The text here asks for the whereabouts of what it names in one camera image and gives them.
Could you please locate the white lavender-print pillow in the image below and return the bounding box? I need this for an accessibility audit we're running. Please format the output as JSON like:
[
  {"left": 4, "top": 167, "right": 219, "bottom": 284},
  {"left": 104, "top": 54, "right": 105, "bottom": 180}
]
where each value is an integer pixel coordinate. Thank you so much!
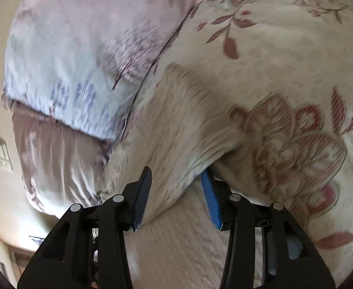
[{"left": 3, "top": 0, "right": 196, "bottom": 140}]

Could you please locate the beige cable-knit sweater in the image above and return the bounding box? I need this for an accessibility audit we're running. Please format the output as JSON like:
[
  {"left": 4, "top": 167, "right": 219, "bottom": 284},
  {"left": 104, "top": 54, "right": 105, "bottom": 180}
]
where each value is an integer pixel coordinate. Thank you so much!
[{"left": 98, "top": 64, "right": 253, "bottom": 288}]

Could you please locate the mauve pink pillow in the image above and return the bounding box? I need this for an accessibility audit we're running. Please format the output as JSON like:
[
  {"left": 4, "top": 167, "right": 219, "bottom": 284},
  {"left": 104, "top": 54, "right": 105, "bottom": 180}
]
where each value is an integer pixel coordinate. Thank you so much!
[{"left": 12, "top": 112, "right": 110, "bottom": 218}]

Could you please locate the white wall switch plate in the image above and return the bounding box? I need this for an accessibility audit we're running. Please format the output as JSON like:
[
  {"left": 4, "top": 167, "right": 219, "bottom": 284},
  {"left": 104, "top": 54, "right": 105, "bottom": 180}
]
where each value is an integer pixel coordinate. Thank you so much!
[{"left": 0, "top": 138, "right": 13, "bottom": 173}]

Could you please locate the floral cream bedspread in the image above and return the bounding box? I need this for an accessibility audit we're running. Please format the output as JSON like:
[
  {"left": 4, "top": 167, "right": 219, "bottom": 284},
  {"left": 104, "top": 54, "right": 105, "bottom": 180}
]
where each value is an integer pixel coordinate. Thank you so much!
[{"left": 122, "top": 0, "right": 353, "bottom": 285}]

